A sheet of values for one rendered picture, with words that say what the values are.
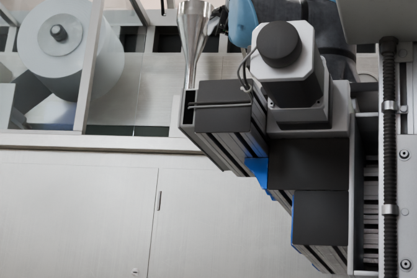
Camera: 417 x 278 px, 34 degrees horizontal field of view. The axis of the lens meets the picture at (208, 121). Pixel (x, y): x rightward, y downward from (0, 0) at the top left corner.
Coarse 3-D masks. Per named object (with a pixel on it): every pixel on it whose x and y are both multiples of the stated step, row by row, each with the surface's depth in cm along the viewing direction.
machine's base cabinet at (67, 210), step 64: (0, 192) 198; (64, 192) 194; (128, 192) 191; (192, 192) 188; (256, 192) 185; (0, 256) 191; (64, 256) 188; (128, 256) 185; (192, 256) 182; (256, 256) 179
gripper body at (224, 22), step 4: (224, 8) 188; (224, 12) 186; (220, 16) 187; (224, 16) 186; (220, 20) 185; (224, 20) 186; (224, 24) 185; (220, 28) 185; (224, 28) 185; (216, 32) 188; (220, 32) 188; (224, 32) 188
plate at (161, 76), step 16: (144, 64) 271; (160, 64) 270; (176, 64) 269; (208, 64) 266; (224, 64) 265; (368, 64) 255; (144, 80) 269; (160, 80) 267; (176, 80) 266; (256, 80) 261; (144, 96) 266; (160, 96) 265; (144, 112) 264; (160, 112) 263
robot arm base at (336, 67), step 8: (320, 48) 134; (328, 48) 133; (336, 48) 133; (328, 56) 133; (336, 56) 133; (344, 56) 133; (352, 56) 135; (328, 64) 132; (336, 64) 132; (344, 64) 133; (352, 64) 134; (336, 72) 131; (344, 72) 132; (352, 72) 133; (352, 80) 132
